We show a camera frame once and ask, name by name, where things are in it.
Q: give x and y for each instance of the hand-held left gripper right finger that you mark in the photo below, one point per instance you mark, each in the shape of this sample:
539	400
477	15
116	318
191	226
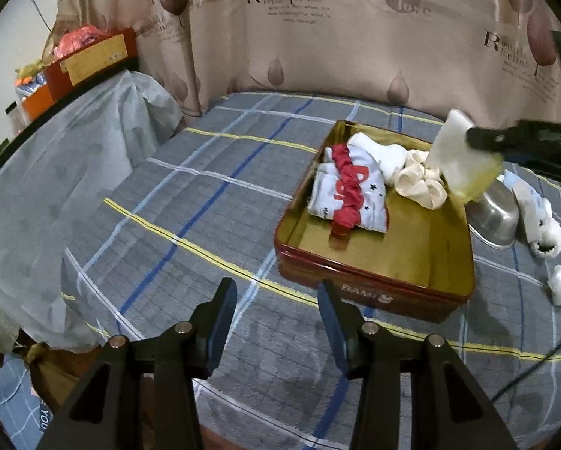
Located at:
333	328

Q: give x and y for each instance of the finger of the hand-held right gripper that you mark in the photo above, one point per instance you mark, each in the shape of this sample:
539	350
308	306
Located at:
489	138

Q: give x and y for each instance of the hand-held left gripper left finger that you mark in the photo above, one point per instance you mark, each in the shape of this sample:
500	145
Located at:
220	323

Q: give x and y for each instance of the white sock with yellow trim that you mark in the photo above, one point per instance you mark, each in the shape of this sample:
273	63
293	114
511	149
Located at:
458	164

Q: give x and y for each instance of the red tin box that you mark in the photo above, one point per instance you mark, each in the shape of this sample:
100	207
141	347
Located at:
411	253

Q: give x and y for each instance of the white and blue fluffy sock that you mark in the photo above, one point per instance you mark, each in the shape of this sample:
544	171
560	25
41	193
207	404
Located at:
538	218

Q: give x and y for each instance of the steel bowl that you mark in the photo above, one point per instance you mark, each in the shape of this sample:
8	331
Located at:
496	215

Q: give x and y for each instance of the cream scrunchie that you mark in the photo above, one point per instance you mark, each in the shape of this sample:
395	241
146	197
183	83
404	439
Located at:
421	187

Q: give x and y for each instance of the grey plaid bedsheet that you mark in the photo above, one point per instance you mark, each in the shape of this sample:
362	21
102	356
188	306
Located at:
214	225

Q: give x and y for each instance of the plain white sock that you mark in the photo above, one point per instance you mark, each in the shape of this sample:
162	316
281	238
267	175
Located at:
378	152

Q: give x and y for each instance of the white sock with red print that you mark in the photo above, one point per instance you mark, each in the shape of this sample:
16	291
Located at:
373	197

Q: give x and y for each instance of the small white sock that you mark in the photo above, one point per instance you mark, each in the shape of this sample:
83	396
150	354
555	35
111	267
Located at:
559	286

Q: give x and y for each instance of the red scrunchie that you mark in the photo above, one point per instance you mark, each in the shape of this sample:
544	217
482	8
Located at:
350	192

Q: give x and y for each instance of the brown bag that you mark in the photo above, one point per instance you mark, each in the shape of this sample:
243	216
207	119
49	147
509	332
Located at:
60	375

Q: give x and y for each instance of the beige leaf print curtain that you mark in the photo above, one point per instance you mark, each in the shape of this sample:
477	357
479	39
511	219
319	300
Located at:
336	56

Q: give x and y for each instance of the grey cover cloth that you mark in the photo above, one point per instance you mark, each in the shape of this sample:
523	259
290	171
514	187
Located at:
74	173

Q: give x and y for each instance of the blue grid cloth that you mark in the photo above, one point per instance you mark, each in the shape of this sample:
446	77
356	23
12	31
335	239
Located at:
18	398

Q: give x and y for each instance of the orange box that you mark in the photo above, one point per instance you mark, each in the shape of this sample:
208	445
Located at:
39	103

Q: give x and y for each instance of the red box with yellow label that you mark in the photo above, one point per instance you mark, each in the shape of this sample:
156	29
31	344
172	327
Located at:
58	79

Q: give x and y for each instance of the colourful packets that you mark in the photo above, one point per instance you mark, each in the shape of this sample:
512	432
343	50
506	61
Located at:
29	79

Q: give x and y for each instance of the red plastic packets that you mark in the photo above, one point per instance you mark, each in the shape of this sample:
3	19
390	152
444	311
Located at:
81	38

